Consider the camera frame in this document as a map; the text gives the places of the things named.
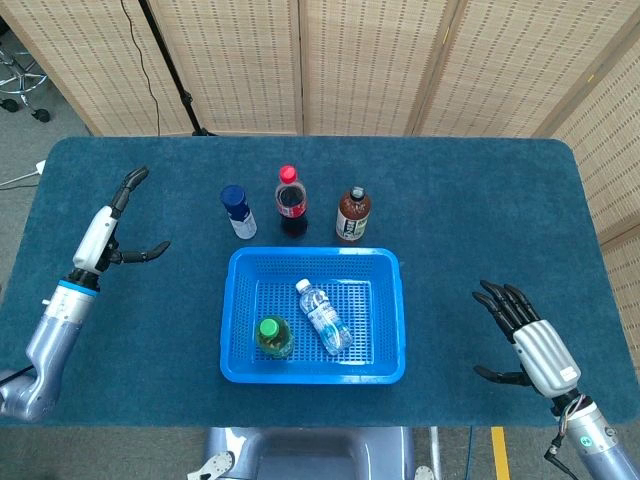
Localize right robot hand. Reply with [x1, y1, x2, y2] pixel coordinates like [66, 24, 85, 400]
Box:
[472, 279, 582, 400]

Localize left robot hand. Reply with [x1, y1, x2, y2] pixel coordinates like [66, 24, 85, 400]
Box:
[72, 166, 172, 275]

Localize white bottle navy blue cap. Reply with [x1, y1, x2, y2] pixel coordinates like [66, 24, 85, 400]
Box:
[219, 184, 258, 240]

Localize cola bottle red label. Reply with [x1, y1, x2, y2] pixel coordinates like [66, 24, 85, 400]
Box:
[274, 165, 309, 237]

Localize green soda bottle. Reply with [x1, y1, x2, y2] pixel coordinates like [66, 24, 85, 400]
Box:
[255, 315, 295, 359]

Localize clear water bottle white cap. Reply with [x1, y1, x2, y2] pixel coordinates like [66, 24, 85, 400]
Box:
[294, 278, 354, 357]

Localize brown tea bottle black cap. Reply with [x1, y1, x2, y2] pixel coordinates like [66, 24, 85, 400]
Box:
[335, 186, 373, 245]

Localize blue plastic perforated basket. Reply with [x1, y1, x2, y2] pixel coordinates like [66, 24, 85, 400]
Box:
[219, 246, 407, 385]

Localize yellow floor tape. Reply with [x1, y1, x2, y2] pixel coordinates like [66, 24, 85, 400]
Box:
[490, 426, 513, 480]

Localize grey metal pole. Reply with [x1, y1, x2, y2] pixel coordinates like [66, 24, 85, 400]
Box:
[428, 426, 444, 480]

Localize chrome office chair base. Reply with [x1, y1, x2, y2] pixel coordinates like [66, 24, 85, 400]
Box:
[0, 47, 52, 124]

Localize teal table cloth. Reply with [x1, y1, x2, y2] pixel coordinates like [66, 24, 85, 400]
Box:
[0, 137, 640, 429]

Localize black tripod stand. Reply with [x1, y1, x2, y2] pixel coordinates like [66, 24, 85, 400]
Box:
[138, 0, 219, 138]

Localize grey-blue robot torso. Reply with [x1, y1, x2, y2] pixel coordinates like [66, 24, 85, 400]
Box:
[202, 426, 416, 480]

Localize white floor cable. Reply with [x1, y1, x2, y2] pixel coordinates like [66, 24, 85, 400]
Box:
[0, 169, 39, 190]

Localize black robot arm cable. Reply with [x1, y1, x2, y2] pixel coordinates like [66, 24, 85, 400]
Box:
[543, 432, 572, 462]

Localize blue floor cable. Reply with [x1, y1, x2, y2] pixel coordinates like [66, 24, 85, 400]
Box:
[464, 426, 477, 480]

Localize thin black hanging cable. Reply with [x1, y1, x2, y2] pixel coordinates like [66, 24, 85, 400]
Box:
[119, 0, 162, 137]

